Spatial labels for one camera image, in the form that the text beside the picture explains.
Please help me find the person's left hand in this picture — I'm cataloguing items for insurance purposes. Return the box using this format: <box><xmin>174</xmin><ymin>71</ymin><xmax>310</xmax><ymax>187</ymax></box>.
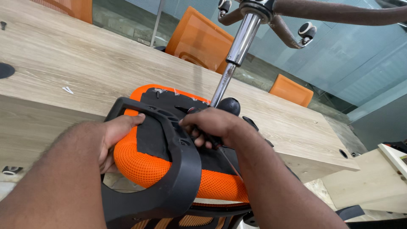
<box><xmin>97</xmin><ymin>113</ymin><xmax>146</xmax><ymax>175</ymax></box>

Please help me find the person's right hand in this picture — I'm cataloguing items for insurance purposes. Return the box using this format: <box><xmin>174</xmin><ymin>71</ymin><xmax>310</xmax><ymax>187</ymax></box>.
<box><xmin>179</xmin><ymin>107</ymin><xmax>259</xmax><ymax>150</ymax></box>

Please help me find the black red handled screwdriver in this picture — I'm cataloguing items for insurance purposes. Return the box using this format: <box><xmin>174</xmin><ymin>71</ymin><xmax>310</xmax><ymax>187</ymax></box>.
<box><xmin>187</xmin><ymin>107</ymin><xmax>245</xmax><ymax>182</ymax></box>

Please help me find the orange mesh chair seat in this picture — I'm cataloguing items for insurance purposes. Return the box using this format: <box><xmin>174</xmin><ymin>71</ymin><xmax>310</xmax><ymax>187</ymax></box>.
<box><xmin>113</xmin><ymin>84</ymin><xmax>252</xmax><ymax>204</ymax></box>

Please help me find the black plastic chair armrest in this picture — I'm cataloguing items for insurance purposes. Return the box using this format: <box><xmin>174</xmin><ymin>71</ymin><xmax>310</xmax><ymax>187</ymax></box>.
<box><xmin>101</xmin><ymin>97</ymin><xmax>203</xmax><ymax>224</ymax></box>

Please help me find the black round knob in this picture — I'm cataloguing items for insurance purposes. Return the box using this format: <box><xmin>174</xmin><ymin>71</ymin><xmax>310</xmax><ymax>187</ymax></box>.
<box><xmin>217</xmin><ymin>97</ymin><xmax>241</xmax><ymax>117</ymax></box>

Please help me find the black chair adjustment lever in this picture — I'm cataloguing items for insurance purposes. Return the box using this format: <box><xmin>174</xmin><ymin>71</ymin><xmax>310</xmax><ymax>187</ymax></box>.
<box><xmin>242</xmin><ymin>116</ymin><xmax>260</xmax><ymax>132</ymax></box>

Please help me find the orange mesh chair backrest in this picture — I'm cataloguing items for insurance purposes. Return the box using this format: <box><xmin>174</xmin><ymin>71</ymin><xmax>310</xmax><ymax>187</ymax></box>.
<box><xmin>130</xmin><ymin>204</ymin><xmax>255</xmax><ymax>229</ymax></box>

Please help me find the chrome gas lift cylinder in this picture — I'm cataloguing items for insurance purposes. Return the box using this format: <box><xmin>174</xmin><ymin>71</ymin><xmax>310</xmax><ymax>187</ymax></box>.
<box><xmin>209</xmin><ymin>12</ymin><xmax>263</xmax><ymax>109</ymax></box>

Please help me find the black white caster wheel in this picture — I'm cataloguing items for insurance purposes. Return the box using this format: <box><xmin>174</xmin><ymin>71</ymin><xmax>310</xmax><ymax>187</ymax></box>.
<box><xmin>218</xmin><ymin>0</ymin><xmax>233</xmax><ymax>18</ymax></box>
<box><xmin>298</xmin><ymin>21</ymin><xmax>318</xmax><ymax>45</ymax></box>

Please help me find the black loose armrest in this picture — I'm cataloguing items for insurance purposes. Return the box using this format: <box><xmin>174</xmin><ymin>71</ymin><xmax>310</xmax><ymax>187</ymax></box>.
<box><xmin>335</xmin><ymin>204</ymin><xmax>366</xmax><ymax>222</ymax></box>

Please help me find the brown star chair base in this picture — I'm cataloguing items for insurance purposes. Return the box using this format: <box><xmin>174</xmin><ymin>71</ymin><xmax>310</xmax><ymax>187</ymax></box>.
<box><xmin>218</xmin><ymin>0</ymin><xmax>407</xmax><ymax>50</ymax></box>

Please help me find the black silver caster wheel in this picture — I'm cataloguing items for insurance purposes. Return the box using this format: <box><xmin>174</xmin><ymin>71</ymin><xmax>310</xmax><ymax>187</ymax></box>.
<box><xmin>1</xmin><ymin>166</ymin><xmax>23</xmax><ymax>176</ymax></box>

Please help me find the white shelf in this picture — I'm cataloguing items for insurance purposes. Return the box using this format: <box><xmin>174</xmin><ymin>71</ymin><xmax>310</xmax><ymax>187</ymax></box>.
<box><xmin>378</xmin><ymin>141</ymin><xmax>407</xmax><ymax>180</ymax></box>

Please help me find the black round desk grommet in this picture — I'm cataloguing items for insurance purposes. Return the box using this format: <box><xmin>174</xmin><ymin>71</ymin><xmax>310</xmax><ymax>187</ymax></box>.
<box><xmin>0</xmin><ymin>62</ymin><xmax>16</xmax><ymax>80</ymax></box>

